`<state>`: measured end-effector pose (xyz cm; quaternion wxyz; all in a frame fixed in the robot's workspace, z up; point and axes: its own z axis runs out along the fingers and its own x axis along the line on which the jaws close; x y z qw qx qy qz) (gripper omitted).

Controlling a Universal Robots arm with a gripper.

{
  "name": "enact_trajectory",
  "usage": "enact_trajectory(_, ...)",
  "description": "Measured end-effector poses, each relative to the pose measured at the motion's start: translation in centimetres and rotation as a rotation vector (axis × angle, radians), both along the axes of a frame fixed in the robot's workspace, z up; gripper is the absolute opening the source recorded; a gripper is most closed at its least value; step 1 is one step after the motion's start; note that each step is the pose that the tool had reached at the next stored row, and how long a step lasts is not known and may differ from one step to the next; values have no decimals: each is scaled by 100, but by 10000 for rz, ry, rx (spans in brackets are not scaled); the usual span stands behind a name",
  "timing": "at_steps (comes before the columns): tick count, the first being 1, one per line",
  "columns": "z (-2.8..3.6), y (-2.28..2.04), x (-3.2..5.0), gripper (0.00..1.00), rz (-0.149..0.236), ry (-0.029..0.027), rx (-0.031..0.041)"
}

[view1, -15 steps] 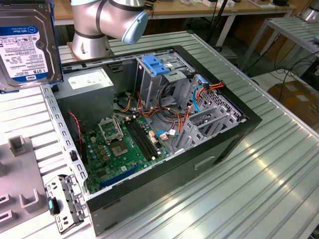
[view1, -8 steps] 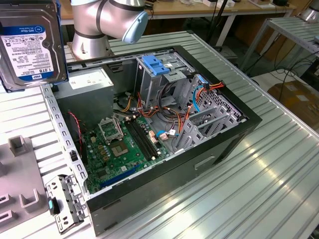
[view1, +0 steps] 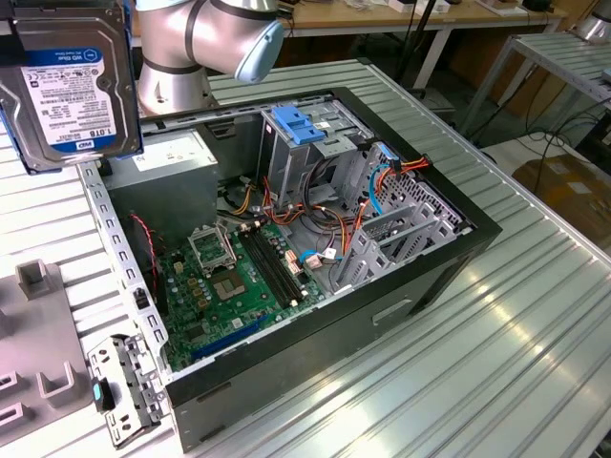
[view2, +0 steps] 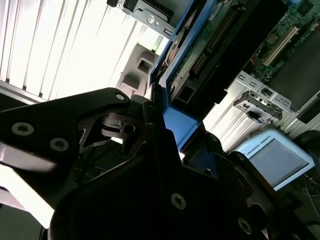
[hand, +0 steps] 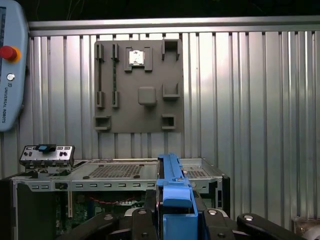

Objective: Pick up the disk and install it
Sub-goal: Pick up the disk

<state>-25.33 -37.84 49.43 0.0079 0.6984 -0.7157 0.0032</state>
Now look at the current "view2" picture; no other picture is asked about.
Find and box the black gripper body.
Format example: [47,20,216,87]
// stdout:
[47,155,320,240]

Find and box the hard disk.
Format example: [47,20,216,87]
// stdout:
[149,0,288,173]

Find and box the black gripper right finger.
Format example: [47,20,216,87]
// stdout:
[202,131,299,221]

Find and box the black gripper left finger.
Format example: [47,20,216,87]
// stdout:
[0,82,185,174]

